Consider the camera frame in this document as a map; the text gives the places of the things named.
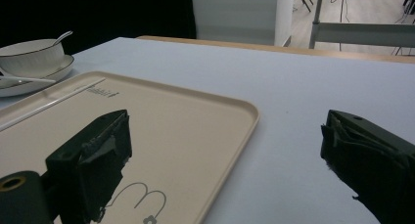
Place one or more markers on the beige tray with rabbit print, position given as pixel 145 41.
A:
pixel 182 129

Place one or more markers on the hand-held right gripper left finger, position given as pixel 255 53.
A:
pixel 94 165

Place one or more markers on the white bowl with dark rim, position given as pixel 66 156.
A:
pixel 31 56

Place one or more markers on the white metal desk frame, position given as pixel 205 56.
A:
pixel 362 33

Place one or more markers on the white plate with dark rim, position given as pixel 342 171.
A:
pixel 62 69

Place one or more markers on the white chopstick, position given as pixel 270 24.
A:
pixel 29 79
pixel 52 103

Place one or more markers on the white ceramic spoon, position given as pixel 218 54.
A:
pixel 64 35

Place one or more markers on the grey panel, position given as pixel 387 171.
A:
pixel 235 13

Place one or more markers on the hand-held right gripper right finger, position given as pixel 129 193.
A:
pixel 372 158

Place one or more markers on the black curtain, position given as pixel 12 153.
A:
pixel 98 12

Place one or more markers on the wooden table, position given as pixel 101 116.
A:
pixel 293 50

